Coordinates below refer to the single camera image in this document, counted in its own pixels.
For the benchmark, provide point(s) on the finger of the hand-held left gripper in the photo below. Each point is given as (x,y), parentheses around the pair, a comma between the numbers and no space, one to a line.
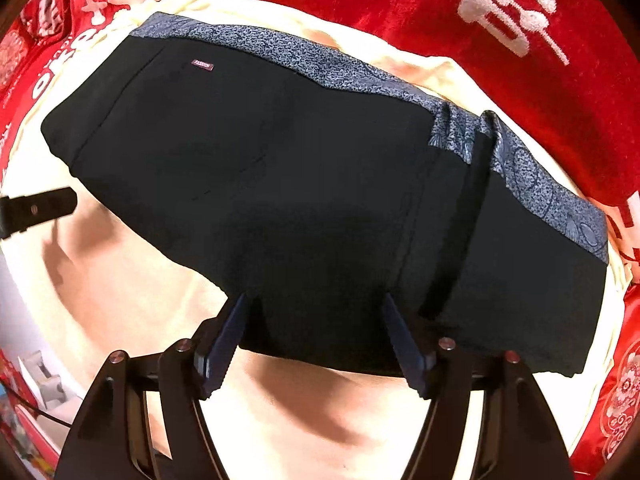
(35,208)

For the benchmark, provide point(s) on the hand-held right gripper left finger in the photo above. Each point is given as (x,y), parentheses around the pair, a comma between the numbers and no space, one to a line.
(227,341)

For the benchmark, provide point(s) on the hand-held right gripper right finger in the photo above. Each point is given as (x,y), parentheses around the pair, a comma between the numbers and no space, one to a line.
(405,346)

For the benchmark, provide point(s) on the red embroidered pillow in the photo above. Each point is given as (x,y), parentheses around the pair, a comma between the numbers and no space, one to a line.
(12,60)
(620,400)

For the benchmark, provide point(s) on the red printed blanket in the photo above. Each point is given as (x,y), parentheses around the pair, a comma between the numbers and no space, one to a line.
(400,35)

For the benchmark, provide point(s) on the black pants with patterned stripes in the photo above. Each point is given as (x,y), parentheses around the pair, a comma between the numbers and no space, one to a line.
(300,185)

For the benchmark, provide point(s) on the colourful packaging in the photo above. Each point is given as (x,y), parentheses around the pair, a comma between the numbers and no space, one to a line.
(20,435)

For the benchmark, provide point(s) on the white box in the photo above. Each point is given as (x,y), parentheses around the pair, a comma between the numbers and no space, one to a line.
(42,375)

